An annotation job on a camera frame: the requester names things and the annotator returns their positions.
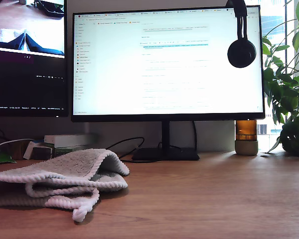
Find large black monitor on stand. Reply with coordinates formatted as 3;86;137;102
70;4;266;161

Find green packet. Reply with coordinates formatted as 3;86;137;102
0;149;17;164

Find long white box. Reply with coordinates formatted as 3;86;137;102
44;133;99;148

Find green and white box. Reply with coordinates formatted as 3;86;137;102
53;145;90;158

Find black monitor with dark screen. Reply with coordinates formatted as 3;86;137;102
0;0;69;118

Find black usb cable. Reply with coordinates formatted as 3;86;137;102
107;136;146;161

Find small dark box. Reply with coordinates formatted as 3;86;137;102
32;146;53;160

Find amber glass jar grey base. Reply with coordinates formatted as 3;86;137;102
234;119;259;156

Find brown wooden block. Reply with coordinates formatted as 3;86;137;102
9;141;30;160

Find small white box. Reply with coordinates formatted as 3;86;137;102
23;140;45;160

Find black headphones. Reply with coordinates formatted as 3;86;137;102
225;0;257;69

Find white cable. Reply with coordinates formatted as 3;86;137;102
0;138;35;152

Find white and mint tea towel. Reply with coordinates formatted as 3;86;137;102
0;148;130;223

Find green leafy potted plant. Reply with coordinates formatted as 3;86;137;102
261;0;299;157

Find black monitor power cable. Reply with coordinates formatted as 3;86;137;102
192;121;199;150

